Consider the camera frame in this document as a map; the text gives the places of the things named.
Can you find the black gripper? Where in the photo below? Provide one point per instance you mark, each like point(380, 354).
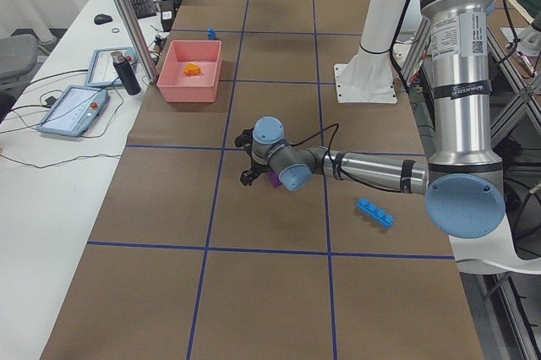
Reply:
point(256, 164)

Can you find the purple block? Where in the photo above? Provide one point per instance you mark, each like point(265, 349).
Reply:
point(274, 179)

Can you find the orange block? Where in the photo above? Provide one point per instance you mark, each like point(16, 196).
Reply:
point(192, 69)

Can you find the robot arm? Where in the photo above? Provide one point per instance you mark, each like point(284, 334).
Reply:
point(462, 181)

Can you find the pink plastic box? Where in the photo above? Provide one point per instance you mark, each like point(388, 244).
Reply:
point(176, 87)

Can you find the small blue block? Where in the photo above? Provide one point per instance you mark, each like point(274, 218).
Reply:
point(211, 34)

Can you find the black computer mouse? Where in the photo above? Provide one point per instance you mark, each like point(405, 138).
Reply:
point(101, 19)

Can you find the black bottle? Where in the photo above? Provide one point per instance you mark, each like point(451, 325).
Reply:
point(125, 73)

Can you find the long blue block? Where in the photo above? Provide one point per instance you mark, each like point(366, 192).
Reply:
point(375, 213)

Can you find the teach pendant tablet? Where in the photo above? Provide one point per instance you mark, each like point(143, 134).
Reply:
point(101, 71)
point(74, 111)

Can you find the aluminium frame post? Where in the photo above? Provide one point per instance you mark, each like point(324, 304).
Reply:
point(136, 36)

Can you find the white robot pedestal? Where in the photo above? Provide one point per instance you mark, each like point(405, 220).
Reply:
point(368, 77)

